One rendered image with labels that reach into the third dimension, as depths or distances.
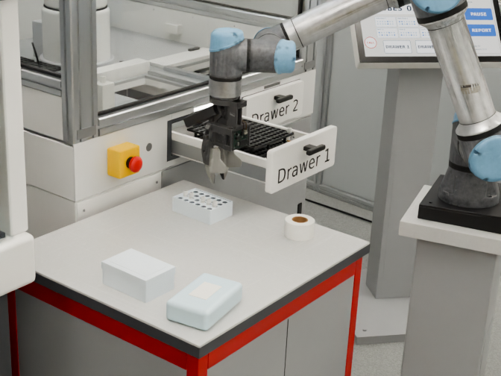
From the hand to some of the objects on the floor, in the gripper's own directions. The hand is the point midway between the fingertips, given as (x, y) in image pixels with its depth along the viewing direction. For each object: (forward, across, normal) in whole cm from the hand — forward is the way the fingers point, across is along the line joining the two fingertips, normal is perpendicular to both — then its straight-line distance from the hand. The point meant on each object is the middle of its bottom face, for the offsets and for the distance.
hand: (215, 174), depth 224 cm
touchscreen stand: (+88, +118, +11) cm, 148 cm away
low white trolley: (+87, -17, -6) cm, 89 cm away
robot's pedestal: (+88, +48, -43) cm, 109 cm away
